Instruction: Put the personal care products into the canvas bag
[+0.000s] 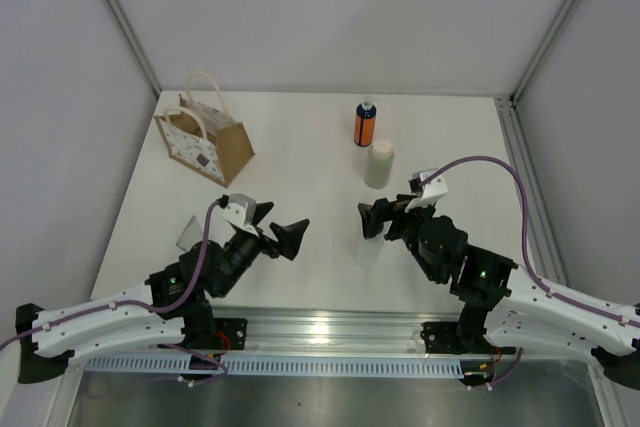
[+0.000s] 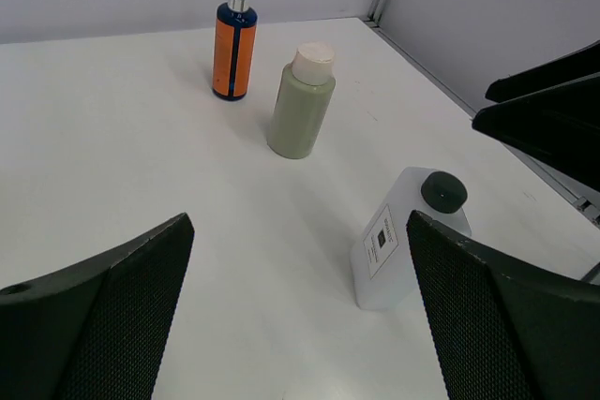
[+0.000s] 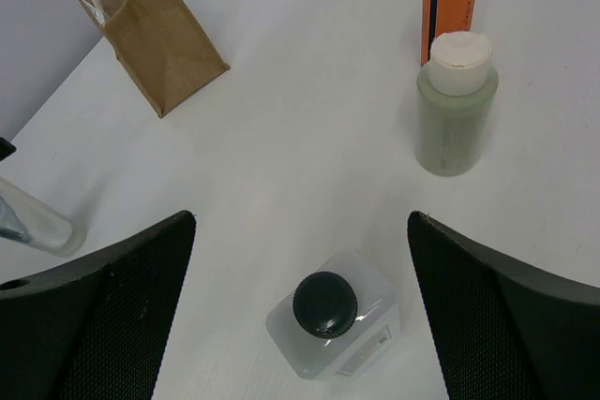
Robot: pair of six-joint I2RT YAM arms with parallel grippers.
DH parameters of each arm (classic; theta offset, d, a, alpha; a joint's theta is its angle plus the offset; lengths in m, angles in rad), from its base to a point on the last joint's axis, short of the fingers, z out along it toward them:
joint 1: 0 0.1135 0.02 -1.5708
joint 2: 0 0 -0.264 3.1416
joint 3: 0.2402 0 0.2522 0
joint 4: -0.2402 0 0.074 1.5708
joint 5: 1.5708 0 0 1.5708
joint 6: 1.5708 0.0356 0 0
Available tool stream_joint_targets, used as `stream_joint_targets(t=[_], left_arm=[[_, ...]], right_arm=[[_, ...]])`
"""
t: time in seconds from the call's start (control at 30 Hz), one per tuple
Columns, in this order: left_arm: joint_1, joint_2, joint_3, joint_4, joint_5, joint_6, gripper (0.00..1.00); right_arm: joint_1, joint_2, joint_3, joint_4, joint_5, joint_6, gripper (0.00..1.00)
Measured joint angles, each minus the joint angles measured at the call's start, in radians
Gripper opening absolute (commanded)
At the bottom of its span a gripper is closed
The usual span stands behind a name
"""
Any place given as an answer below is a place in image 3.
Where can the brown canvas tote bag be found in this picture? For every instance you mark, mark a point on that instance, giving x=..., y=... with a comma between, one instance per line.
x=161, y=45

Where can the clear square black-cap bottle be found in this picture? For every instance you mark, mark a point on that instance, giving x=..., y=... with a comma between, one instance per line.
x=338, y=321

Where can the white tube black-cap bottle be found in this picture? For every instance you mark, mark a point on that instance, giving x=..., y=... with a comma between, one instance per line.
x=29, y=221

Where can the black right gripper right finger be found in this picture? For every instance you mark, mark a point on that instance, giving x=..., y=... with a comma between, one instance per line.
x=502, y=328

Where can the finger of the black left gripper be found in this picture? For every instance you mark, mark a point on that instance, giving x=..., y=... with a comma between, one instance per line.
x=6, y=149

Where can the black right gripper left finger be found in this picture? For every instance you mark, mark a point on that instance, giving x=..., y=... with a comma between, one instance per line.
x=96, y=327

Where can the pale green white-cap bottle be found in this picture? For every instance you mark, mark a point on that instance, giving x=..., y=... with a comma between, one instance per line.
x=456, y=89

